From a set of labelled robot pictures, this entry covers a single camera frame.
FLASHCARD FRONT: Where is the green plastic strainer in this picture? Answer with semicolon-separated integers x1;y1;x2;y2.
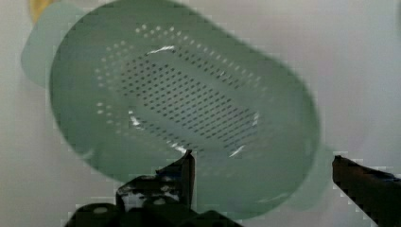
21;0;323;219

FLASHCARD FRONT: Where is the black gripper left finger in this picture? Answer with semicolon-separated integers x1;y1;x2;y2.
115;149;195;212

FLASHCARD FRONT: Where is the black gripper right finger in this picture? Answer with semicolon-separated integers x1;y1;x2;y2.
332;155;401;227

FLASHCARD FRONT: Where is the yellow toy banana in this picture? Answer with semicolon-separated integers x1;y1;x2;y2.
28;0;57;23

